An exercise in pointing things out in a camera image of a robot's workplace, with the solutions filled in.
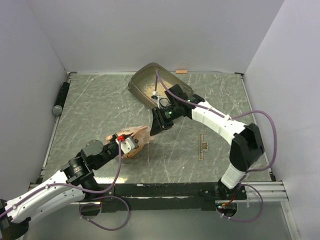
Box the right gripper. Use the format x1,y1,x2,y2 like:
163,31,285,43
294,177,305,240
150,103,180,137

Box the pink cat litter bag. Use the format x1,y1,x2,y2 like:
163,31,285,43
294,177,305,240
105,125,155,159

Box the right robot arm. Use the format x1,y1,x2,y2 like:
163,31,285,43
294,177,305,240
150,84,265,199

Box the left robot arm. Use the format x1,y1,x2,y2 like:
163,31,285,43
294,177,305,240
0,138,129,240

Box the clean litter granules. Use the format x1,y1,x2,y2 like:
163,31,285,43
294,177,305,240
143,81,167,99

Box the grey plastic litter box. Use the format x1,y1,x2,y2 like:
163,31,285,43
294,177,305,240
127,62,194,109

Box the small orange block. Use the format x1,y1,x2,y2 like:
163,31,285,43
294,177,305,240
175,70,188,74

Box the black cylinder with grey cap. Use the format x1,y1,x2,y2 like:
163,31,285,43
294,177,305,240
52,81,70,116

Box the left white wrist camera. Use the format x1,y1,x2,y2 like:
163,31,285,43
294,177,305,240
115,135,139,155

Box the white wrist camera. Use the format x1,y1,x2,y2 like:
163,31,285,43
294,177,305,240
151,91,169,109
115,135,139,155

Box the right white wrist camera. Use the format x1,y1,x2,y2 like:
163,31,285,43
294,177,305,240
151,91,169,109

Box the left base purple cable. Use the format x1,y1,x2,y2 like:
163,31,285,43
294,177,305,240
78,195,130,231

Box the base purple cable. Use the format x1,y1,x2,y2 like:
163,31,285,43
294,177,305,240
216,183,264,222
78,195,130,231

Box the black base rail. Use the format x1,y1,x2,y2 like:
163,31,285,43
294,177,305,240
69,182,248,213

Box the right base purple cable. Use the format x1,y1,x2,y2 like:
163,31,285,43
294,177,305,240
216,183,264,222

